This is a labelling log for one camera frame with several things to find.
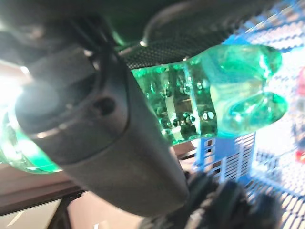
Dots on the blue plastic shopping basket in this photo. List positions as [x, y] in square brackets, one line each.
[238, 152]

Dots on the black display counter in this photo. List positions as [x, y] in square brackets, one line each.
[28, 186]

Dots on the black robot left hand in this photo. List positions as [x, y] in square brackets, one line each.
[214, 205]

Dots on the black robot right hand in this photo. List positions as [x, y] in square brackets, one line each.
[124, 162]

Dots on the green soda bottle yellow cap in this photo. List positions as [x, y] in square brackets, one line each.
[238, 95]

